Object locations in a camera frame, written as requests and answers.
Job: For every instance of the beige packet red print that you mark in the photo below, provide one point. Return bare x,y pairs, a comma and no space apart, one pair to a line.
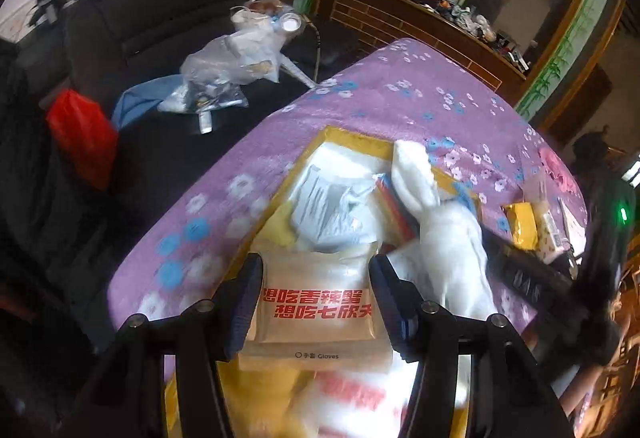
320,288

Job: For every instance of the green bamboo patterned frame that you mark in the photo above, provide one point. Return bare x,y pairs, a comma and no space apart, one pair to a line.
565,47

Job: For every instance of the wooden cabinet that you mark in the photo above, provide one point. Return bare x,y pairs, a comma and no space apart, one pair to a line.
410,22

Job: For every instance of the clear plastic bag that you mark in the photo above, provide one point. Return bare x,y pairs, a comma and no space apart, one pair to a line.
225,67

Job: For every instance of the white foam box yellow rim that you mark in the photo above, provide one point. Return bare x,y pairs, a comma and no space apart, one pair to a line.
340,157

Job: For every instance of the white plush cloth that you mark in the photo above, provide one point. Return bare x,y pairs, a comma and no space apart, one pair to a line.
450,238

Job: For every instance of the pink cloth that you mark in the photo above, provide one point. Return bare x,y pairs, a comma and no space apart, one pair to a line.
555,167

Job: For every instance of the yellow packet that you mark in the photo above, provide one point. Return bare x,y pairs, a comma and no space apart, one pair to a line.
520,223

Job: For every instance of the beige gloves packet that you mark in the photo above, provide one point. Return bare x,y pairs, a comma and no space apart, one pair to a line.
320,358

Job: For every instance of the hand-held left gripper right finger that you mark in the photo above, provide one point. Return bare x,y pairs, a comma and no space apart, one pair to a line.
392,303

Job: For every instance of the red plastic bag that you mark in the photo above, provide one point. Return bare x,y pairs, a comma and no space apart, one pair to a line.
82,137

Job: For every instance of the silver tin can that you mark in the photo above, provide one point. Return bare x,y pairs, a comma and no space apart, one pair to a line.
290,23

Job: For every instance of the small silver packet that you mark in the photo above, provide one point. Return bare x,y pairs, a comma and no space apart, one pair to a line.
205,120

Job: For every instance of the blue cloth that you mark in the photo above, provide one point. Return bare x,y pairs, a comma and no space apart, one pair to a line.
135,100

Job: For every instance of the white paper sheet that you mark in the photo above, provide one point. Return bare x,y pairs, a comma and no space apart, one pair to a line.
570,223

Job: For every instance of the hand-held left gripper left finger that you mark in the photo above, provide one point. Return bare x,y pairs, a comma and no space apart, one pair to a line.
245,303

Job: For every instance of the large white packet red print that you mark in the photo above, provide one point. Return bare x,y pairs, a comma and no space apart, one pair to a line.
350,398

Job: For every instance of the person's right forearm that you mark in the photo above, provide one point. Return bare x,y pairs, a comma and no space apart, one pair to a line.
582,385

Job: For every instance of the purple floral blanket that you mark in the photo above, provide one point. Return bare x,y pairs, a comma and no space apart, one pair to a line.
400,82

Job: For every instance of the white packet black print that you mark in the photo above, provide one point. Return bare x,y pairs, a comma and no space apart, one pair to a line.
320,198

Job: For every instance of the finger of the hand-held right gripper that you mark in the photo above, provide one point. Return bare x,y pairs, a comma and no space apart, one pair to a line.
525,268

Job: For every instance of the brown wooden door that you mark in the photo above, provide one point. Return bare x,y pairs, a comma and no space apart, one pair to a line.
585,97

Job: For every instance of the black sofa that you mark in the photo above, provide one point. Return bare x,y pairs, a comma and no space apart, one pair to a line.
150,17

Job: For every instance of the striped colourful packet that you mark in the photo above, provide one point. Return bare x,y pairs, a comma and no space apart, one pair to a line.
395,208

